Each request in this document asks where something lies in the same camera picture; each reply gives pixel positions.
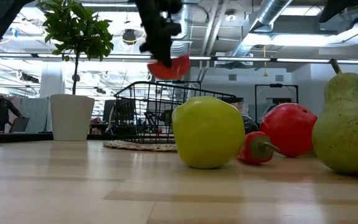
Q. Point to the red chili pepper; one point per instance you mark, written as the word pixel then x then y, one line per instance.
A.
pixel 253 149

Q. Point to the large silver ceiling duct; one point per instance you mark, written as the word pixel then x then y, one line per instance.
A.
pixel 272 11

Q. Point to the ribbed silver ceiling duct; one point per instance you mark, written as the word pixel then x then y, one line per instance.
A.
pixel 186 18

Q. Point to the green pear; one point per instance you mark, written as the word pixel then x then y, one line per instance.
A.
pixel 350 130

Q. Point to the red apple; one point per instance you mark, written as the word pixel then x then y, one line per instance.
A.
pixel 291 130

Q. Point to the green apple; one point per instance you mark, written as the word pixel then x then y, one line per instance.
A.
pixel 208 133

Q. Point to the round woven placemat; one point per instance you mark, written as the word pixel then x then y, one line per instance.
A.
pixel 135 146

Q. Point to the red tomato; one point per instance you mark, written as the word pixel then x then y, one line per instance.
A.
pixel 179 70

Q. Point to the grey chair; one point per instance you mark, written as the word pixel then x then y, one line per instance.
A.
pixel 19 124

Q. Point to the white plant pot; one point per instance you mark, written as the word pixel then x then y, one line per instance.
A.
pixel 71 118

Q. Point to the green leafy potted tree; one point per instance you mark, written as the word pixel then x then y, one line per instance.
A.
pixel 76 28

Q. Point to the black flat screen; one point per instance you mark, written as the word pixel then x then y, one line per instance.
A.
pixel 109 109

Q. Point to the black ceiling lamp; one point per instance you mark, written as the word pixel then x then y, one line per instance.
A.
pixel 129 35

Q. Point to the long ceiling light bar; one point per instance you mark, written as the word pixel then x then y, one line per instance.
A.
pixel 244 59

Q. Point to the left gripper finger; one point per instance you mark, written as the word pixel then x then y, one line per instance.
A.
pixel 149 47
pixel 165 49

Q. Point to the black rectangular rack frame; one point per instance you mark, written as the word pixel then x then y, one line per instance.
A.
pixel 275 85

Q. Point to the light blue partition panel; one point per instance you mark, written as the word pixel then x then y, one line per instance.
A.
pixel 36 115

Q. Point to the grey wall vent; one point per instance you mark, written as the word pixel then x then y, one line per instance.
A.
pixel 279 78
pixel 232 77

